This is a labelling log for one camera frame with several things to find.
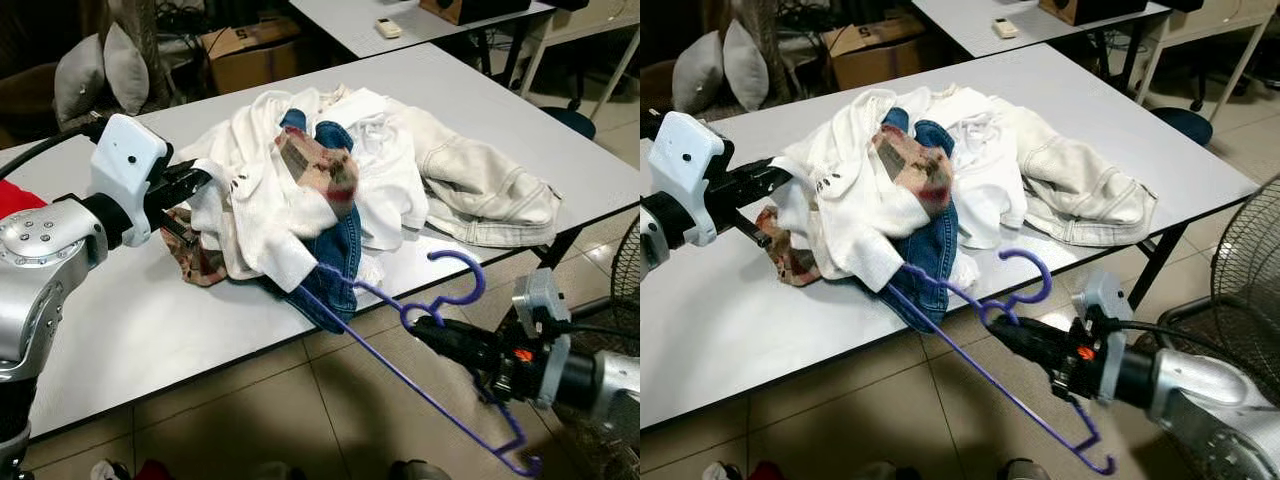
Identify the white remote control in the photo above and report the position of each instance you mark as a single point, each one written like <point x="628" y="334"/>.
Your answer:
<point x="1006" y="28"/>
<point x="389" y="28"/>

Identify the dark blue stool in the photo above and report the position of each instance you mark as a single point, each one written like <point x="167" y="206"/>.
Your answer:
<point x="572" y="120"/>
<point x="1185" y="125"/>

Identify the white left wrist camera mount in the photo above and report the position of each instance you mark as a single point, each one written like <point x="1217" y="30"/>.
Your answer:
<point x="685" y="160"/>
<point x="125" y="160"/>

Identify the red cloth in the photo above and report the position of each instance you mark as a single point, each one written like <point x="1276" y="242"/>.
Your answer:
<point x="18" y="198"/>

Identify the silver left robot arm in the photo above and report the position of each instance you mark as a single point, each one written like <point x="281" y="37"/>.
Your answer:
<point x="40" y="270"/>
<point x="670" y="220"/>

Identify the purple plastic hanger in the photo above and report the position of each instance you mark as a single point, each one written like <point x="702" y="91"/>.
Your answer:
<point x="1048" y="277"/>
<point x="481" y="277"/>

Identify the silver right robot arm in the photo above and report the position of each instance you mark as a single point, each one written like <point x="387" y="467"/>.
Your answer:
<point x="615" y="385"/>
<point x="1200" y="390"/>

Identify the white shirt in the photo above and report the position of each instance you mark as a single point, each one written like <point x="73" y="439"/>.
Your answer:
<point x="385" y="170"/>
<point x="985" y="165"/>

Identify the beige desk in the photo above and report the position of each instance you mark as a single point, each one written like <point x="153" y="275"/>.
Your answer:
<point x="600" y="15"/>
<point x="1220" y="18"/>

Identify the open cardboard box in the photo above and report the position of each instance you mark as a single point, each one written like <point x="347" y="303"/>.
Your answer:
<point x="250" y="65"/>
<point x="870" y="62"/>

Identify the blue jeans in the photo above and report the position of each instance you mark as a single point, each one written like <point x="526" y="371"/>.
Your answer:
<point x="335" y="260"/>
<point x="930" y="255"/>

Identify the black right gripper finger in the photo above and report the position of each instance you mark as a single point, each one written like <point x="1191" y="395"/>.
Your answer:
<point x="465" y="358"/>
<point x="455" y="337"/>
<point x="1030" y="337"/>
<point x="1038" y="358"/>

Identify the black floor fan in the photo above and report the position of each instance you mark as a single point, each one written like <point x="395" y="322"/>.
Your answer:
<point x="625" y="270"/>
<point x="1250" y="260"/>

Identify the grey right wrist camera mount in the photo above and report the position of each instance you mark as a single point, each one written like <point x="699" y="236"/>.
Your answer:
<point x="540" y="295"/>
<point x="1105" y="295"/>

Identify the brown plaid garment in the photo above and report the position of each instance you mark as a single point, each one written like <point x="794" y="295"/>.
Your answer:
<point x="320" y="170"/>
<point x="915" y="170"/>

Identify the white table with black legs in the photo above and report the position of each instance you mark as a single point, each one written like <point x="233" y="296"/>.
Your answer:
<point x="340" y="25"/>
<point x="960" y="22"/>

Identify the grey pillow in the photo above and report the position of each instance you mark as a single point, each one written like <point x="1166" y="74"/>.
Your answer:
<point x="745" y="65"/>
<point x="697" y="72"/>
<point x="125" y="70"/>
<point x="80" y="80"/>

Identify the cream denim jacket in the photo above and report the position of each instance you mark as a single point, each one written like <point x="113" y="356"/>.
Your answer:
<point x="1080" y="185"/>
<point x="480" y="190"/>

